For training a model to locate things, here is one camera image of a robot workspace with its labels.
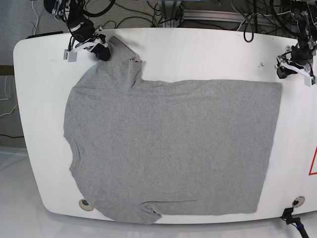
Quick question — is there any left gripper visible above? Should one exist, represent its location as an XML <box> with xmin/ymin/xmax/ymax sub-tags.
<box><xmin>275</xmin><ymin>44</ymin><xmax>317</xmax><ymax>79</ymax></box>

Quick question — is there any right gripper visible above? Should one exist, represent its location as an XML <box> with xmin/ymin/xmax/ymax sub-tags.
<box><xmin>69</xmin><ymin>21</ymin><xmax>110</xmax><ymax>61</ymax></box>

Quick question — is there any grey t-shirt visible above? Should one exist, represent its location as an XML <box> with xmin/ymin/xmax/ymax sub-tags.
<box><xmin>63</xmin><ymin>37</ymin><xmax>282</xmax><ymax>224</ymax></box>

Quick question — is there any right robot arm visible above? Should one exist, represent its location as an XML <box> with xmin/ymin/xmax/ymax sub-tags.
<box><xmin>44</xmin><ymin>0</ymin><xmax>115</xmax><ymax>62</ymax></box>

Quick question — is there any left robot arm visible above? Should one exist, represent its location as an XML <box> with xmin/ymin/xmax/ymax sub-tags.
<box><xmin>269</xmin><ymin>0</ymin><xmax>317</xmax><ymax>86</ymax></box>

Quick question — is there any red triangle sticker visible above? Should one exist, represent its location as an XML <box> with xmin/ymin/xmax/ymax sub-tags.
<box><xmin>309</xmin><ymin>148</ymin><xmax>317</xmax><ymax>176</ymax></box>

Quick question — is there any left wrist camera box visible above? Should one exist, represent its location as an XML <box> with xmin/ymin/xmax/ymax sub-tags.
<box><xmin>304</xmin><ymin>75</ymin><xmax>316</xmax><ymax>87</ymax></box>

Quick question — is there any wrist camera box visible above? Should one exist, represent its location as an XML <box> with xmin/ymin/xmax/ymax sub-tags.
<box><xmin>304</xmin><ymin>75</ymin><xmax>316</xmax><ymax>87</ymax></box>
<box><xmin>63</xmin><ymin>50</ymin><xmax>77</xmax><ymax>62</ymax></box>

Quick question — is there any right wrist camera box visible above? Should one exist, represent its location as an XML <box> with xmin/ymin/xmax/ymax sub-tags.
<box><xmin>63</xmin><ymin>50</ymin><xmax>77</xmax><ymax>62</ymax></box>

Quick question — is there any aluminium frame rail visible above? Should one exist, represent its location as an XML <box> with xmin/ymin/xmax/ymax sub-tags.
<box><xmin>183</xmin><ymin>9</ymin><xmax>293</xmax><ymax>20</ymax></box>

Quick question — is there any white cable on floor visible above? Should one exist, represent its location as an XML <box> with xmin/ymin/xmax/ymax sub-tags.
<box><xmin>0</xmin><ymin>75</ymin><xmax>18</xmax><ymax>117</ymax></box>

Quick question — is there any right table cable grommet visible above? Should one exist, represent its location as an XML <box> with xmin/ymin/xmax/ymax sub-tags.
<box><xmin>292</xmin><ymin>196</ymin><xmax>305</xmax><ymax>208</ymax></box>

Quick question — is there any table cable grommet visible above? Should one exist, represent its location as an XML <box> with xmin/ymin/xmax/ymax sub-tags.
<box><xmin>292</xmin><ymin>196</ymin><xmax>305</xmax><ymax>208</ymax></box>
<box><xmin>79</xmin><ymin>199</ymin><xmax>94</xmax><ymax>212</ymax></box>

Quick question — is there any black clamp with cable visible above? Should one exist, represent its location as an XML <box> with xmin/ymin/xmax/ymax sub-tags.
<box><xmin>280</xmin><ymin>207</ymin><xmax>309</xmax><ymax>238</ymax></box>

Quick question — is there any left table cable grommet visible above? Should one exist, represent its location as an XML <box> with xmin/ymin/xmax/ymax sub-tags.
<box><xmin>79</xmin><ymin>199</ymin><xmax>94</xmax><ymax>212</ymax></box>

